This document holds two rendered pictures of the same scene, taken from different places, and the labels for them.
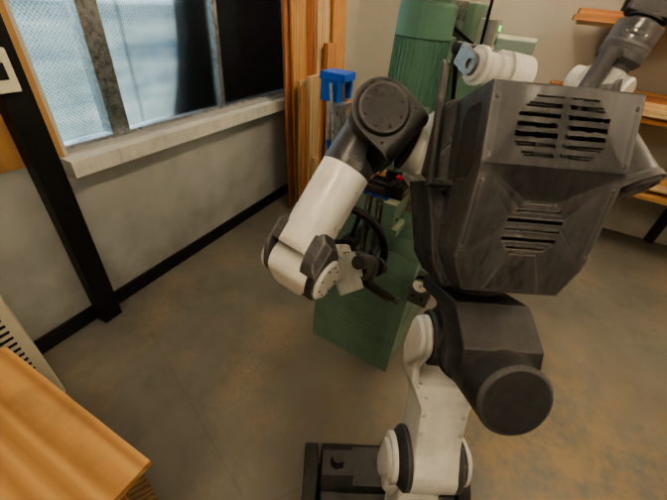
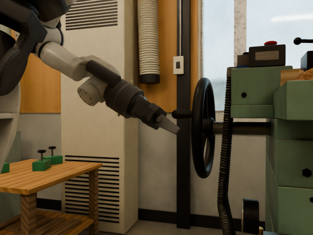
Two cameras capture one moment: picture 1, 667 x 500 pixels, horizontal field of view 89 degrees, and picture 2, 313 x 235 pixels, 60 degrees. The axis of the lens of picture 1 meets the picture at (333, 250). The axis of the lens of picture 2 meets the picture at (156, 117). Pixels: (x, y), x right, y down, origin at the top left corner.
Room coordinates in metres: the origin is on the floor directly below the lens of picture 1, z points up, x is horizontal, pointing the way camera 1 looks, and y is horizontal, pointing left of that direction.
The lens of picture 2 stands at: (0.73, -0.82, 0.85)
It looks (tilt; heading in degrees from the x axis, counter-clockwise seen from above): 1 degrees down; 83
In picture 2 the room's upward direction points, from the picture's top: straight up
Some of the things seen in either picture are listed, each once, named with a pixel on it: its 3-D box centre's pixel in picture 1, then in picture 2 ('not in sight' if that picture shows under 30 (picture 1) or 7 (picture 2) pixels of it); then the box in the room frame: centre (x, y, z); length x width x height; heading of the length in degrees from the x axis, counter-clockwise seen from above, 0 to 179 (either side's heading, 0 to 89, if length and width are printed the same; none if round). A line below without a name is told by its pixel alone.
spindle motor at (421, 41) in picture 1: (417, 60); not in sight; (1.27, -0.20, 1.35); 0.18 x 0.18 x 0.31
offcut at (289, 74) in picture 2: not in sight; (292, 79); (1.07, -0.30, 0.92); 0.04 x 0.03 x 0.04; 42
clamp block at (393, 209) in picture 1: (382, 203); (260, 88); (1.08, -0.16, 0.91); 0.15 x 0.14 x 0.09; 63
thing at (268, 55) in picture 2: (387, 186); (259, 59); (1.08, -0.16, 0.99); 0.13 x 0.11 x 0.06; 63
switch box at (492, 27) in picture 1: (484, 45); not in sight; (1.50, -0.47, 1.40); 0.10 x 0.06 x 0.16; 153
